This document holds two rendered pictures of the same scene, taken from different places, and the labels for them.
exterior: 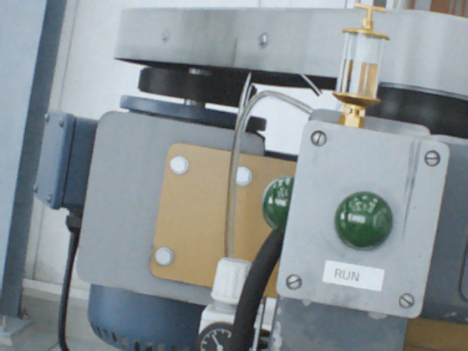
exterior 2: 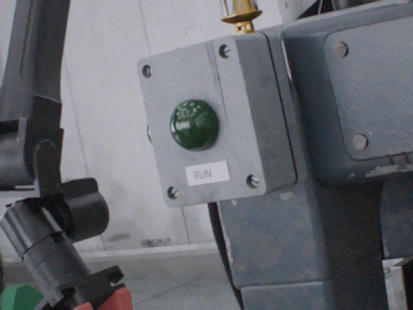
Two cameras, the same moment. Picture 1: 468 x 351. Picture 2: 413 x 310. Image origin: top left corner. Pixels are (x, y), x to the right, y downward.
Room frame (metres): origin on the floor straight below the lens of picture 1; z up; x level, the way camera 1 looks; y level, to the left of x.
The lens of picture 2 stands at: (0.10, -0.36, 1.29)
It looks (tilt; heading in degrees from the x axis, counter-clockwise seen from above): 3 degrees down; 34
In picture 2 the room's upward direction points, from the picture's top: 12 degrees counter-clockwise
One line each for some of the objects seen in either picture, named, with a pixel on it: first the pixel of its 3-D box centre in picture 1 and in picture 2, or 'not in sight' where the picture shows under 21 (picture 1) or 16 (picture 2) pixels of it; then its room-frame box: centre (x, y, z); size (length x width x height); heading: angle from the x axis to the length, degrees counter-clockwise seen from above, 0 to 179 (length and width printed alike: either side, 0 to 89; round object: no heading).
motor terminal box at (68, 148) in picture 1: (81, 174); not in sight; (1.04, 0.15, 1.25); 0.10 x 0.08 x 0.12; 20
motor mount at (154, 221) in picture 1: (238, 220); not in sight; (0.99, -0.01, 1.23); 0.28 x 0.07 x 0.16; 85
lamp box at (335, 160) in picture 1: (362, 217); (221, 119); (0.55, -0.07, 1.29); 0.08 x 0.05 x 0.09; 85
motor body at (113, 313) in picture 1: (174, 227); not in sight; (1.08, 0.05, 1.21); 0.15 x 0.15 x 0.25
